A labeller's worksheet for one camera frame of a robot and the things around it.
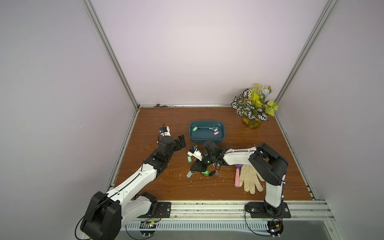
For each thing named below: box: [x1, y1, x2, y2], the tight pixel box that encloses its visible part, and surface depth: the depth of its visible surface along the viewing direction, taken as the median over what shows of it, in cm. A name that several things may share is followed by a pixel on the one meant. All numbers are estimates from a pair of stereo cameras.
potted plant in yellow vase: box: [231, 83, 279, 129], surface depth 93 cm
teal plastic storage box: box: [189, 120, 226, 144], surface depth 106 cm
